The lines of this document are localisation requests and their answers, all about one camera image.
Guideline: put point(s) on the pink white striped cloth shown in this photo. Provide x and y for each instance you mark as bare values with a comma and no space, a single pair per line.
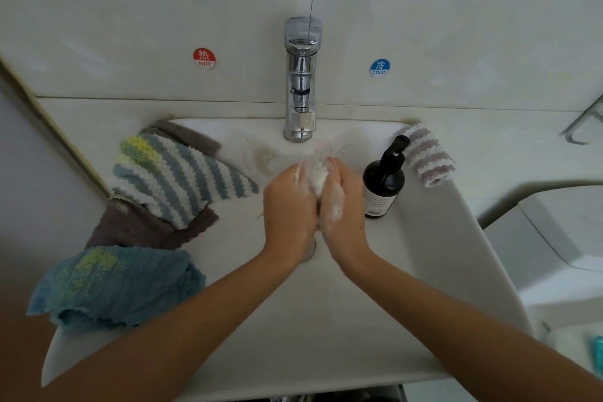
429,157

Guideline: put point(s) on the person's left hand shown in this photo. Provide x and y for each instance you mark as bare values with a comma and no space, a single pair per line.
287,218

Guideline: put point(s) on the person's right forearm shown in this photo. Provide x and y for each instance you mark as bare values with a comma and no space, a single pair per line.
480,340

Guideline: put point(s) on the metal wall shelf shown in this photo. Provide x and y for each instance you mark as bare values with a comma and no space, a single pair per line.
586,124

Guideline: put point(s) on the person's right hand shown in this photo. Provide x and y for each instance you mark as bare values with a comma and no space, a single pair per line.
347,218

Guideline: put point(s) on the gray patterned trousers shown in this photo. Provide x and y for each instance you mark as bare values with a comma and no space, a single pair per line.
367,395

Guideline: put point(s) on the blue stained cloth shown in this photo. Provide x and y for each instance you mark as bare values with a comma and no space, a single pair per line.
118,286

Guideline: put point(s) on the black pump soap bottle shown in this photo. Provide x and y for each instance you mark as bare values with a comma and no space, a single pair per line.
383,192

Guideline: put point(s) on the white toilet tank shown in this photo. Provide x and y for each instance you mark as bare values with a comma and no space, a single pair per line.
561,246

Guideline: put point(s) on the blue round sticker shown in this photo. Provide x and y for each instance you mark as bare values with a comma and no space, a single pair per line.
379,67

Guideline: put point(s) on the teal tube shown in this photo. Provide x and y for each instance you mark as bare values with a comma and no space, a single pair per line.
598,353

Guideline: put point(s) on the white toilet lid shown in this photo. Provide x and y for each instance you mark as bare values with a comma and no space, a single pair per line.
579,355

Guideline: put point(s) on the brown cloth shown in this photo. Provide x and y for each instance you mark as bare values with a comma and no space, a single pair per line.
141,227

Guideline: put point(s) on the person's left forearm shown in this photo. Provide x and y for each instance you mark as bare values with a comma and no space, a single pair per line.
141,340

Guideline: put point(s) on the chrome faucet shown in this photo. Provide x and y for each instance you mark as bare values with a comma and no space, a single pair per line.
302,77

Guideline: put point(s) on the red round sticker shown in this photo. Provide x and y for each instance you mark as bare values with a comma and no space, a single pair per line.
204,58

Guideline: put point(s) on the white ceramic sink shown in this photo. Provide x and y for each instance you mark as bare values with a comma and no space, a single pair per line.
311,340

